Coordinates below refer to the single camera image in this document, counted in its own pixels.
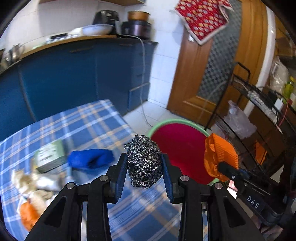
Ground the steel wool scrubber ball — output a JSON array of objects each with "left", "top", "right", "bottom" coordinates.
[{"left": 124, "top": 135, "right": 163, "bottom": 189}]

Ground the black wire rack cart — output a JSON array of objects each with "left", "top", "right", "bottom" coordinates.
[{"left": 205, "top": 62, "right": 295, "bottom": 177}]

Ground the blue kitchen cabinet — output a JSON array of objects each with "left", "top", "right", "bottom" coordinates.
[{"left": 1, "top": 38, "right": 157, "bottom": 139}]

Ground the grey power cord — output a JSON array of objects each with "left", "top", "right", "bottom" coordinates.
[{"left": 120, "top": 34, "right": 155, "bottom": 129}]

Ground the red basin green rim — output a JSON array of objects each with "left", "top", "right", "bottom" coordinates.
[{"left": 148, "top": 119, "right": 219, "bottom": 186}]

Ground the black rice cooker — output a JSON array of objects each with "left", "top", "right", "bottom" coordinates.
[{"left": 121, "top": 20, "right": 152, "bottom": 40}]

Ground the wooden door with glass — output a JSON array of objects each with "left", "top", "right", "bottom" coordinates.
[{"left": 167, "top": 1, "right": 267, "bottom": 126}]

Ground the red patterned quilted cloth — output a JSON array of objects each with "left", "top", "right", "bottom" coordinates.
[{"left": 174, "top": 0, "right": 234, "bottom": 45}]

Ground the clear plastic bag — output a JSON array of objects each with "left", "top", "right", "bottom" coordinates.
[{"left": 224, "top": 100, "right": 257, "bottom": 139}]

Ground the black air fryer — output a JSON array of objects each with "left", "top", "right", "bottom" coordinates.
[{"left": 92, "top": 10, "right": 119, "bottom": 25}]

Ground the blue glove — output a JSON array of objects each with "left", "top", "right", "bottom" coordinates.
[{"left": 67, "top": 149, "right": 114, "bottom": 170}]

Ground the orange mesh scrap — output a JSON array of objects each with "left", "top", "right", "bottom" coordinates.
[{"left": 20, "top": 201, "right": 40, "bottom": 231}]

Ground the steel kettle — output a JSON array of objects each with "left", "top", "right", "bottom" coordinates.
[{"left": 9, "top": 44, "right": 25, "bottom": 63}]

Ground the orange mesh bag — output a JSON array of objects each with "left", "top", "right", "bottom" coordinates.
[{"left": 204, "top": 133, "right": 239, "bottom": 182}]

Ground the green tea box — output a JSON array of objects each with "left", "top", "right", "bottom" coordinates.
[{"left": 33, "top": 140, "right": 66, "bottom": 173}]

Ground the brown pot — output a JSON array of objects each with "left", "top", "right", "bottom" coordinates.
[{"left": 128, "top": 11, "right": 150, "bottom": 22}]

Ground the clear plastic wrapper pack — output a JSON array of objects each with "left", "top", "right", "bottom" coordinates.
[{"left": 32, "top": 173, "right": 62, "bottom": 192}]

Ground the white ceramic bowl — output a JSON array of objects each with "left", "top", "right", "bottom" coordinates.
[{"left": 81, "top": 24, "right": 114, "bottom": 36}]

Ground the blue plaid tablecloth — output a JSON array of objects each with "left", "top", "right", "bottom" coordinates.
[{"left": 1, "top": 100, "right": 181, "bottom": 240}]

